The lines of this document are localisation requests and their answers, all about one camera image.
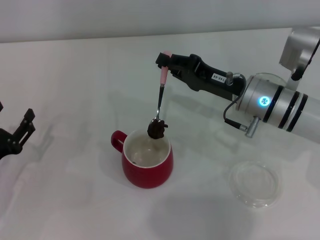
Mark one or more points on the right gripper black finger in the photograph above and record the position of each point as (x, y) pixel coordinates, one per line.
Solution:
(181, 75)
(178, 62)

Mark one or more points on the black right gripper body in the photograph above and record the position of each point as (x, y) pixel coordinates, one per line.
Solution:
(207, 80)

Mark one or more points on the red ceramic mug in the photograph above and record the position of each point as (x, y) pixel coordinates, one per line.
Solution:
(147, 175)

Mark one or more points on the small batch of coffee beans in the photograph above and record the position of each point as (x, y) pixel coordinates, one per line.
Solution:
(156, 130)

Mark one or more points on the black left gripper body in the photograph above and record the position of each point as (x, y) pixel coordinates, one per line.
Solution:
(5, 142)

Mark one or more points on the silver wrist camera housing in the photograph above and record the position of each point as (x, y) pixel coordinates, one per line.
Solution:
(300, 50)

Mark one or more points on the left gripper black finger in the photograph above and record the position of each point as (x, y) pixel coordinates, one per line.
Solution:
(1, 107)
(25, 130)

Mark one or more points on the small clear glass dish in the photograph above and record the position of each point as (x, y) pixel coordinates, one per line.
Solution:
(255, 185)

